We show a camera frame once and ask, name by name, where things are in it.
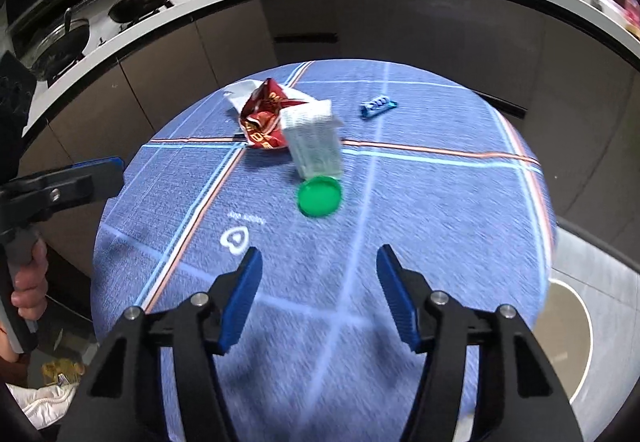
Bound dark kitchen base cabinets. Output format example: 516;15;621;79
0;0;640;273

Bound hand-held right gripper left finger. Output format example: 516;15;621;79
57;246;264;442

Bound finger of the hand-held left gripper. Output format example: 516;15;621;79
0;167;125;225
62;156;126;175

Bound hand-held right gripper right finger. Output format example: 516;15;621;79
376;243;586;442

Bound white tissue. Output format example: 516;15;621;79
221;79;266;115

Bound black wok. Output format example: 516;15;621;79
107;0;176;24

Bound white cloth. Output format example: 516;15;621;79
7;382;78;430

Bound red snack packet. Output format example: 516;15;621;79
239;78;321;153

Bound green plastic lid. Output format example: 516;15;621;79
296;175;345;219

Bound person's left hand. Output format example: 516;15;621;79
9;242;51;323

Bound gas stove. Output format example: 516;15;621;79
10;0;176;83

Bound blue candy wrapper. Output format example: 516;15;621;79
358;95;398;119

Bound white trash bin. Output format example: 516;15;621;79
542;269;597;405

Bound wok with glass lid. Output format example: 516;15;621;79
27;7;91;73

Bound yellow patterned object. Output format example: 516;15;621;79
42;358;86;388

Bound blue plaid tablecloth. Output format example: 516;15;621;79
91;59;557;442

